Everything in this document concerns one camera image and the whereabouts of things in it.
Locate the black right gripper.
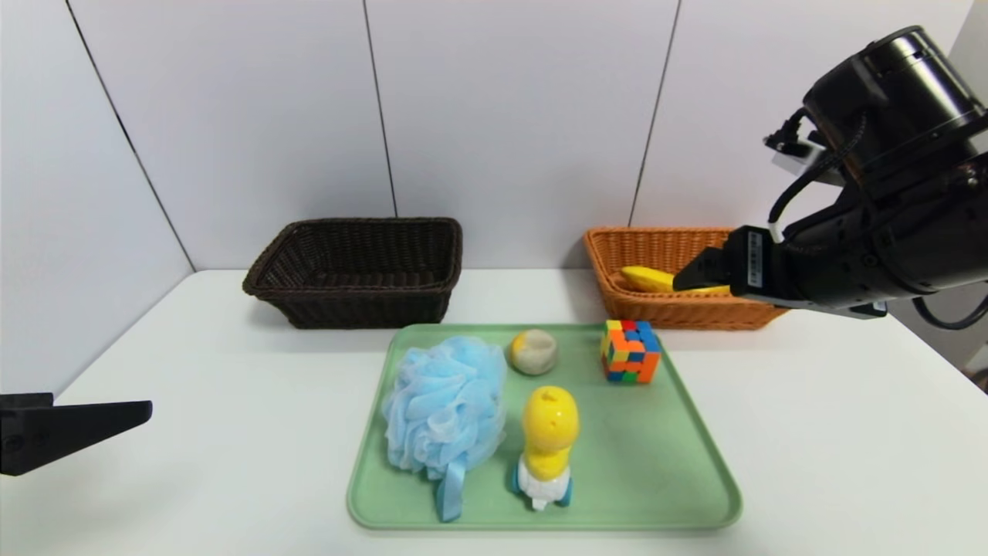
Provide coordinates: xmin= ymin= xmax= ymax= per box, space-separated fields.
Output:
xmin=672 ymin=204 xmax=881 ymax=313

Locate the yellow banana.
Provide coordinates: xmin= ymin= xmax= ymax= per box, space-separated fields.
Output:
xmin=620 ymin=266 xmax=730 ymax=296

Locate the multicoloured puzzle cube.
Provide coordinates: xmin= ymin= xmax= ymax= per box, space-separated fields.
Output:
xmin=601 ymin=320 xmax=662 ymax=385

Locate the yellow duck toy car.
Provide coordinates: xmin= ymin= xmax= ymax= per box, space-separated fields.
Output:
xmin=511 ymin=385 xmax=581 ymax=512

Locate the light blue mesh bath loofah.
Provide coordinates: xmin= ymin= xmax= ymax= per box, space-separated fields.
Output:
xmin=382 ymin=336 xmax=508 ymax=524

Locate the orange wicker basket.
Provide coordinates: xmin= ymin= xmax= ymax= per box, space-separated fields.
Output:
xmin=583 ymin=226 xmax=788 ymax=331

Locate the dark brown wicker basket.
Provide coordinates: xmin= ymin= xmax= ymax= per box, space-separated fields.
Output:
xmin=242 ymin=217 xmax=464 ymax=330

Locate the round beige yellow bun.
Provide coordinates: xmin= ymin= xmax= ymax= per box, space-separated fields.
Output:
xmin=509 ymin=329 xmax=560 ymax=377

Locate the light green plastic tray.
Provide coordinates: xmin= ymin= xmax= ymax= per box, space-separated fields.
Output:
xmin=347 ymin=323 xmax=743 ymax=532

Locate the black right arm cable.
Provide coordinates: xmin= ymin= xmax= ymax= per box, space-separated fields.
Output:
xmin=768 ymin=116 xmax=869 ymax=242

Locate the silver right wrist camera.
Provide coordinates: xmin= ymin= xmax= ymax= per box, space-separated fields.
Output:
xmin=764 ymin=131 xmax=825 ymax=186

